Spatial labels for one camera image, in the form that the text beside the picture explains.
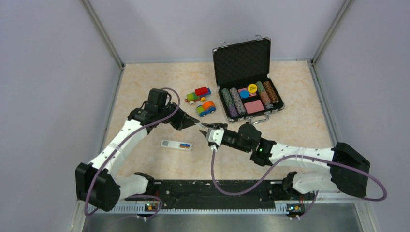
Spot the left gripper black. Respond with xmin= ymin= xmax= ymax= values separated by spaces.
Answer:
xmin=158 ymin=102 xmax=200 ymax=130

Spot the white remote control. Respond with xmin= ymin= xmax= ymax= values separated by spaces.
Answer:
xmin=161 ymin=140 xmax=192 ymax=151

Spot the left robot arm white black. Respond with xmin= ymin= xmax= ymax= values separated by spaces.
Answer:
xmin=75 ymin=87 xmax=200 ymax=212

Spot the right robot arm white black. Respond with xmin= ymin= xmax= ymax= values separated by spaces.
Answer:
xmin=200 ymin=122 xmax=370 ymax=199

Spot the orange blue toy car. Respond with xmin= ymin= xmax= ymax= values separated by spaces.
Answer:
xmin=196 ymin=101 xmax=216 ymax=117

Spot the red blue brick truck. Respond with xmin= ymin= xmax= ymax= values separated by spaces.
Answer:
xmin=185 ymin=87 xmax=211 ymax=105

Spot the green purple chip stack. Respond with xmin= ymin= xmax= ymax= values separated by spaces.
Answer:
xmin=221 ymin=88 xmax=238 ymax=118

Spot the blue purple chip stack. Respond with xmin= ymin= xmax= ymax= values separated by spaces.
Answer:
xmin=229 ymin=87 xmax=247 ymax=116

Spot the blue poker chip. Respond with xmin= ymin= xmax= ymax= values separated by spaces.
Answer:
xmin=239 ymin=89 xmax=250 ymax=99

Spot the pink card deck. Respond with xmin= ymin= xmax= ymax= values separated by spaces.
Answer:
xmin=244 ymin=100 xmax=265 ymax=114

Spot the yellow dealer button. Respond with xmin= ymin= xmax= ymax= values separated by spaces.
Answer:
xmin=247 ymin=84 xmax=258 ymax=96

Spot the black poker chip case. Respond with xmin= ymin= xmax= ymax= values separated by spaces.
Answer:
xmin=213 ymin=35 xmax=285 ymax=124

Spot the brown orange chip stack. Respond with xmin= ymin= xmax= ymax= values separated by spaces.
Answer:
xmin=263 ymin=81 xmax=279 ymax=103

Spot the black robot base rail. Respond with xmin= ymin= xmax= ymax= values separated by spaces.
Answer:
xmin=125 ymin=180 xmax=315 ymax=215

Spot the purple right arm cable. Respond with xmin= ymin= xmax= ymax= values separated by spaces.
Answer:
xmin=210 ymin=148 xmax=388 ymax=203

